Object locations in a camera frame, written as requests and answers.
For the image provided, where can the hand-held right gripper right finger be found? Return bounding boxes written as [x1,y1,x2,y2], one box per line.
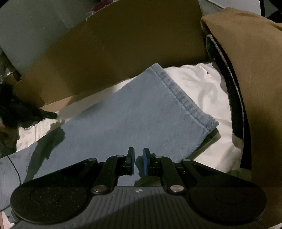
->
[143,147,221,194]

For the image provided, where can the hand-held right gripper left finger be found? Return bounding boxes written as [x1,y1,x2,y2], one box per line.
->
[59,147,135,195]

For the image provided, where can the blue jeans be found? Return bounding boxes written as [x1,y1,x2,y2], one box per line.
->
[0,62,219,221]

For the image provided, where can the bear printed blanket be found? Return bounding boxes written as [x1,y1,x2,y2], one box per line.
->
[15,63,245,174]

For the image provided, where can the cardboard box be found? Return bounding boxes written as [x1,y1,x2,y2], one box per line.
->
[13,0,209,113]

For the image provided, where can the black cloth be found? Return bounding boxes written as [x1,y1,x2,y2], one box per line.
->
[0,84,58,132]

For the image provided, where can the brown folded garment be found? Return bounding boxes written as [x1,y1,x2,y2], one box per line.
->
[200,7,282,229]

